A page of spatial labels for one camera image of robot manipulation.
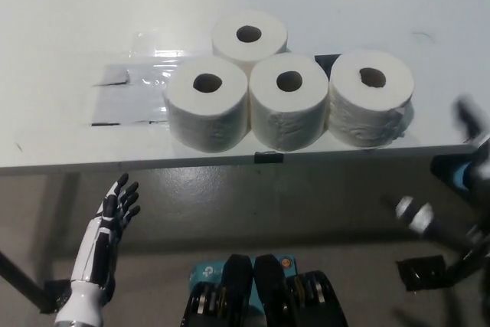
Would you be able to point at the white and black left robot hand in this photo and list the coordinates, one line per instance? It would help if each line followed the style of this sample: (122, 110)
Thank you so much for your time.
(97, 242)

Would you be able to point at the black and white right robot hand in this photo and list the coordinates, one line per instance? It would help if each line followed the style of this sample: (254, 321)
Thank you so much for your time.
(480, 181)

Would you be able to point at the toilet paper roll with flap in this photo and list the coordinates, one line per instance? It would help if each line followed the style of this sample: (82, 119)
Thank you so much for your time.
(363, 120)

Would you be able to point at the white toilet paper roll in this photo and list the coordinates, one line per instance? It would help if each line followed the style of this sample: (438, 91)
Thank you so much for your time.
(206, 120)
(229, 45)
(287, 120)

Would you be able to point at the black robot body blocks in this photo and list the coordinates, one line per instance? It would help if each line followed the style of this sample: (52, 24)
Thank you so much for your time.
(268, 288)

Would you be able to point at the black table leg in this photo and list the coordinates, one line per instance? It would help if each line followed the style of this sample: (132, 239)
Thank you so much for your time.
(465, 265)
(19, 277)

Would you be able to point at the teal tp-link box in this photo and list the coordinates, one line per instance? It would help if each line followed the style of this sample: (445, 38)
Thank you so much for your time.
(204, 271)

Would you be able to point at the clear plastic sheet with grey tape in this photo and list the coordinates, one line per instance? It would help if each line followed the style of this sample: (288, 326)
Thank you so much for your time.
(126, 101)

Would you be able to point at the black tape strip on table edge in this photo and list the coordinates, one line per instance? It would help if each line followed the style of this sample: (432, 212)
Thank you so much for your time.
(268, 157)

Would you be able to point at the black square plate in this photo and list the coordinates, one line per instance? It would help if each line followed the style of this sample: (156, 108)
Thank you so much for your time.
(323, 61)

